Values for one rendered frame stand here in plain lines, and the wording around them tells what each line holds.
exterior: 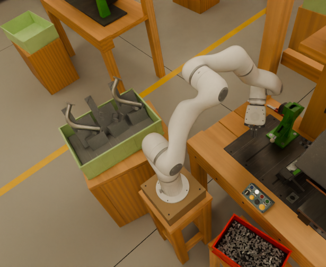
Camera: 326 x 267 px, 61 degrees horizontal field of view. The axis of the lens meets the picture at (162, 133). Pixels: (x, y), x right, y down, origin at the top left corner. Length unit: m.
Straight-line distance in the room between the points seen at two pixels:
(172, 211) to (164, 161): 0.43
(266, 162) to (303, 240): 0.45
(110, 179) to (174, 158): 0.81
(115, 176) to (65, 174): 1.23
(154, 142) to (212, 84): 0.38
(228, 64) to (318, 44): 0.47
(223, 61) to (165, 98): 2.25
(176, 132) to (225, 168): 0.61
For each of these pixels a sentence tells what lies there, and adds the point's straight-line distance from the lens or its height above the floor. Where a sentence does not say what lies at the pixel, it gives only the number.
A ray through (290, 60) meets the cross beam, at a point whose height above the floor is 1.24.
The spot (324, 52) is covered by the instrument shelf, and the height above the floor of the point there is 1.54.
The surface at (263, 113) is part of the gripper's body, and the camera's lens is 1.49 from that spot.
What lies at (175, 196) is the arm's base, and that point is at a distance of 1.56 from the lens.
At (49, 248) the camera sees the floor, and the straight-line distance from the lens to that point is 2.80.
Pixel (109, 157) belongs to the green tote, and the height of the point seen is 0.90.
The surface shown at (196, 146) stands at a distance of 1.77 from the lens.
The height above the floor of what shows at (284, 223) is 0.90.
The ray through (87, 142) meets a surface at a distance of 2.00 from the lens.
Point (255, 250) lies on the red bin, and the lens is 1.56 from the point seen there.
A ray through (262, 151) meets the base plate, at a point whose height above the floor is 0.90.
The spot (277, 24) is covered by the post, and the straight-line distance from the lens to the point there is 1.67.
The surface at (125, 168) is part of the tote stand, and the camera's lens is 1.89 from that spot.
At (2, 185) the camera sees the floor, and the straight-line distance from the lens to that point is 3.39.
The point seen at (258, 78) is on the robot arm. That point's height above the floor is 1.46.
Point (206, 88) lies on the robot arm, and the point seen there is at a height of 1.63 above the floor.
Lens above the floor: 2.37
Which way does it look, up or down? 52 degrees down
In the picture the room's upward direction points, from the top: 13 degrees counter-clockwise
